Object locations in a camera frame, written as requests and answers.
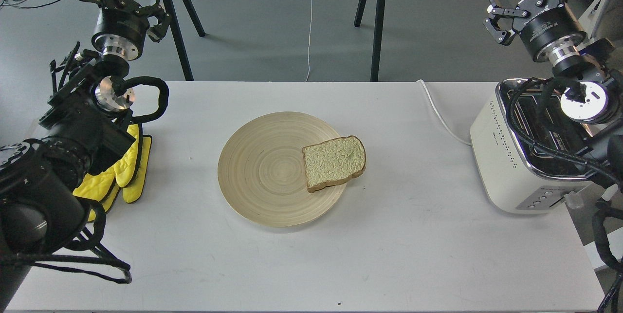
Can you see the white office chair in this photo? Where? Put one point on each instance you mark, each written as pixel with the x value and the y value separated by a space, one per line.
pixel 602 19

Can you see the round wooden plate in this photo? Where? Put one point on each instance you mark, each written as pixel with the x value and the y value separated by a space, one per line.
pixel 262 175

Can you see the cream white toaster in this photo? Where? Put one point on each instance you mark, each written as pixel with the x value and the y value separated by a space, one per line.
pixel 518 180

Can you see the yellow oven mitt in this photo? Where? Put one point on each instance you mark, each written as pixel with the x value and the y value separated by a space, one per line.
pixel 127 177

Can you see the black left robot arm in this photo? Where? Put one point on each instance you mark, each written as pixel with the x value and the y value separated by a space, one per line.
pixel 43 224

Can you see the slice of bread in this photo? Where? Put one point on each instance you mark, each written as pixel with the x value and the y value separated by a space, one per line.
pixel 333 162

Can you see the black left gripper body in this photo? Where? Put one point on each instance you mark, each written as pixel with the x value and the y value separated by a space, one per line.
pixel 121 29

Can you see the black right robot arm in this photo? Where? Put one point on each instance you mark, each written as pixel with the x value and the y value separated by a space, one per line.
pixel 590 93

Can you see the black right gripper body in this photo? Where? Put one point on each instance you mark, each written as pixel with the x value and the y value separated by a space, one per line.
pixel 552 34

